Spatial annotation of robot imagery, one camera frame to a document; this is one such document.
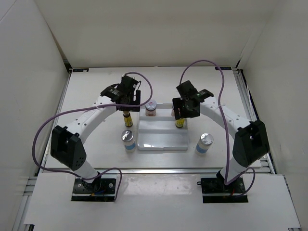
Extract yellow label brown bottle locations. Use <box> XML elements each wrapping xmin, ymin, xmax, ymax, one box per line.
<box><xmin>123</xmin><ymin>111</ymin><xmax>133</xmax><ymax>128</ymax></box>

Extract white-lid red label jar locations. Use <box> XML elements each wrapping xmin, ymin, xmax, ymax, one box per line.
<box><xmin>145</xmin><ymin>100</ymin><xmax>157</xmax><ymax>116</ymax></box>

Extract silver-lid blue label jar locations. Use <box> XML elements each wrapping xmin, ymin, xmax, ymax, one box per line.
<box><xmin>195</xmin><ymin>133</ymin><xmax>214</xmax><ymax>156</ymax></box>
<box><xmin>121</xmin><ymin>130</ymin><xmax>136</xmax><ymax>153</ymax></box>

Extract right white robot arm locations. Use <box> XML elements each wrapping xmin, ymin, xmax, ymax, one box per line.
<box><xmin>172</xmin><ymin>80</ymin><xmax>270</xmax><ymax>193</ymax></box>

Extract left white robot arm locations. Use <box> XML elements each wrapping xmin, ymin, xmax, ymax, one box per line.
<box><xmin>51</xmin><ymin>75</ymin><xmax>141</xmax><ymax>193</ymax></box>

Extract clear tiered plastic tray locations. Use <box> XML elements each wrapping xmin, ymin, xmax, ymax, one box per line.
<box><xmin>137</xmin><ymin>103</ymin><xmax>189</xmax><ymax>152</ymax></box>

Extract white front board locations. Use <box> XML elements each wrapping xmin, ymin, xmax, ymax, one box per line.
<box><xmin>25</xmin><ymin>173</ymin><xmax>300</xmax><ymax>231</ymax></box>

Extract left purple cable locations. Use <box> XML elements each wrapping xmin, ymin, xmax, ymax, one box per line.
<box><xmin>32</xmin><ymin>71</ymin><xmax>154</xmax><ymax>202</ymax></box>

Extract purple cable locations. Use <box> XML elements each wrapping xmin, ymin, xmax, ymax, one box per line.
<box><xmin>32</xmin><ymin>71</ymin><xmax>154</xmax><ymax>202</ymax></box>
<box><xmin>180</xmin><ymin>59</ymin><xmax>256</xmax><ymax>191</ymax></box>

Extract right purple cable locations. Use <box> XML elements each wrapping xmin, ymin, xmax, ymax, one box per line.
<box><xmin>180</xmin><ymin>59</ymin><xmax>256</xmax><ymax>191</ymax></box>

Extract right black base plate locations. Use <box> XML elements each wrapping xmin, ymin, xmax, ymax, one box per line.
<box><xmin>196</xmin><ymin>178</ymin><xmax>248</xmax><ymax>204</ymax></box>

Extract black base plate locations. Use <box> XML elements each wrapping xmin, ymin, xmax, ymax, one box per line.
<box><xmin>196</xmin><ymin>178</ymin><xmax>248</xmax><ymax>204</ymax></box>
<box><xmin>71</xmin><ymin>178</ymin><xmax>116</xmax><ymax>202</ymax></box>

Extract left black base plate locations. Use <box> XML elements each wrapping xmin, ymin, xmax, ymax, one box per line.
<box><xmin>71</xmin><ymin>178</ymin><xmax>116</xmax><ymax>202</ymax></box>

